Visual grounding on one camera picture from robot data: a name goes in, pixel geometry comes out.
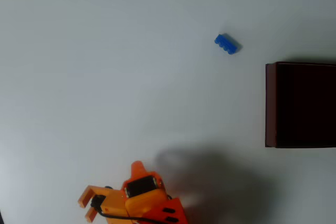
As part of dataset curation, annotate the blue toy brick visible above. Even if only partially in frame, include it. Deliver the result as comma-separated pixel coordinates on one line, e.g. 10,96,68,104
214,33,242,56

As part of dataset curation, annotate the dark brown box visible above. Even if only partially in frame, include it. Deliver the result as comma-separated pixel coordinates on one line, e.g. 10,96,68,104
265,61,336,148

